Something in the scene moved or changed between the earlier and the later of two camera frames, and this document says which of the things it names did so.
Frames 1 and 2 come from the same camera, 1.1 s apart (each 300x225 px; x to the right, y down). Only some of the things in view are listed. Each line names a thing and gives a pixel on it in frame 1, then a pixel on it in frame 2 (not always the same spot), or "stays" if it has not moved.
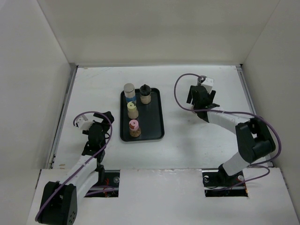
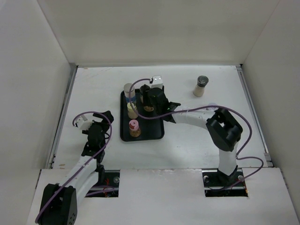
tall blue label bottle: x=130 y=93 stays
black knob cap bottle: x=145 y=91 stays
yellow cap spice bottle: x=132 y=112 stays
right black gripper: x=212 y=96 -> x=149 y=104
